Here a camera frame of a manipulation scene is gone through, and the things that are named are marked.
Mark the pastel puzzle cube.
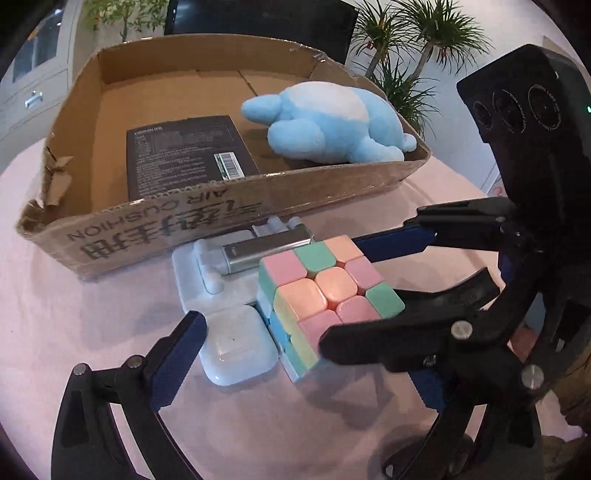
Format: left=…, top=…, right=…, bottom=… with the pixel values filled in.
left=256, top=235, right=406, bottom=383

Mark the blue plush toy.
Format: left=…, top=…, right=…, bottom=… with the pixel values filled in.
left=240, top=81, right=418, bottom=164

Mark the white folding phone stand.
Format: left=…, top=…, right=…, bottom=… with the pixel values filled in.
left=172, top=216, right=315, bottom=315

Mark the white earbuds case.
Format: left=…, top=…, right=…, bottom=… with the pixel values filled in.
left=198, top=305, right=279, bottom=387

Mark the black product box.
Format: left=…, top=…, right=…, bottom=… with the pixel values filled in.
left=126, top=115, right=259, bottom=200

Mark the palm plant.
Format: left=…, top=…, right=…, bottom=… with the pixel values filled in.
left=352, top=1, right=492, bottom=135

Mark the pink bed sheet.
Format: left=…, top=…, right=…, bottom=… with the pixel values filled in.
left=1, top=143, right=436, bottom=479

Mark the black television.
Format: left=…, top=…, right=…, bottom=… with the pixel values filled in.
left=163, top=0, right=359, bottom=63

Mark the cardboard box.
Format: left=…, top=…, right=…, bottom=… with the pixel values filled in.
left=16, top=34, right=431, bottom=277

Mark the leafy green plant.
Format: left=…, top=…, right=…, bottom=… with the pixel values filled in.
left=84, top=0, right=168, bottom=42

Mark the white glass cabinet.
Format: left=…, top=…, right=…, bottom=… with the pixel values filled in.
left=1, top=1, right=83, bottom=169

